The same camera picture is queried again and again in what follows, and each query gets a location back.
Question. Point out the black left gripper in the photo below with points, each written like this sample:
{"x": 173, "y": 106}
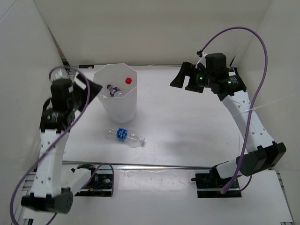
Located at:
{"x": 82, "y": 78}

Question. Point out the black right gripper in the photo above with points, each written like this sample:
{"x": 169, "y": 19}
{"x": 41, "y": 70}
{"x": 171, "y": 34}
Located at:
{"x": 185, "y": 71}

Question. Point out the black cap pepsi bottle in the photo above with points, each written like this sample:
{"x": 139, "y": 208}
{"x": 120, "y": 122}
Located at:
{"x": 115, "y": 91}

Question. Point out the red cap water bottle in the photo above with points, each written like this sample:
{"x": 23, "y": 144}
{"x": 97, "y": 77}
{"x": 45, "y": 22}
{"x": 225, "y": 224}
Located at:
{"x": 127, "y": 85}

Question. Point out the crushed clear blue-label bottle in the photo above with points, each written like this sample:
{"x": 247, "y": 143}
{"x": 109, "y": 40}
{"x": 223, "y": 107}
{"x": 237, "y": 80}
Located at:
{"x": 124, "y": 136}

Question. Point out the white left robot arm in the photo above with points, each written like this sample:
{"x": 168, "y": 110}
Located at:
{"x": 60, "y": 112}

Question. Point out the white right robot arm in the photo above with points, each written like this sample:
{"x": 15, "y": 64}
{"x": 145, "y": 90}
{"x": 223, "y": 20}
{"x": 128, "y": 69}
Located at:
{"x": 262, "y": 151}

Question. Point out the white octagonal bin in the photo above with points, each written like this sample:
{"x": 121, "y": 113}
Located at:
{"x": 120, "y": 110}

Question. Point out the black corner label plate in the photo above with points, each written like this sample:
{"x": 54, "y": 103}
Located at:
{"x": 86, "y": 66}

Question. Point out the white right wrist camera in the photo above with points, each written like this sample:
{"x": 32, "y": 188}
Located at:
{"x": 201, "y": 55}

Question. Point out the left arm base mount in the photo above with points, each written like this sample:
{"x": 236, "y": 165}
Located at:
{"x": 101, "y": 185}

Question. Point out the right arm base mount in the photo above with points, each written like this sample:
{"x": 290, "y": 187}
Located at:
{"x": 209, "y": 187}

